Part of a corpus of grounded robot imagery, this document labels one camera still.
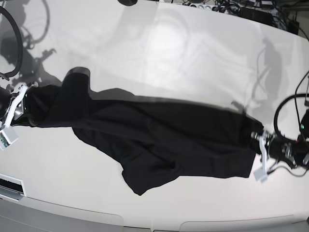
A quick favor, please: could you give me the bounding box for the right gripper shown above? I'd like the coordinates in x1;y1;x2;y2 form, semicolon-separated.
0;83;39;126

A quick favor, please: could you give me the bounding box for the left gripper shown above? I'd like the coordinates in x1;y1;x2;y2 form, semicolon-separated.
251;132;294;167

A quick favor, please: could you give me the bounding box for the black t-shirt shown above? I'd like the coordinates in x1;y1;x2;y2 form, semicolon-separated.
24;72;264;195

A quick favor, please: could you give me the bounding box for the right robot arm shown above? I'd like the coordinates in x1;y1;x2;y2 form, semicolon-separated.
0;0;40;127

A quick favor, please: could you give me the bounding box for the white table slot panel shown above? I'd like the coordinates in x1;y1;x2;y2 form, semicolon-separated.
0;174;27;202

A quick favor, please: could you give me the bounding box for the white power strip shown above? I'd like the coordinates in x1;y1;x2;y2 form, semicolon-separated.
165;0;215;9

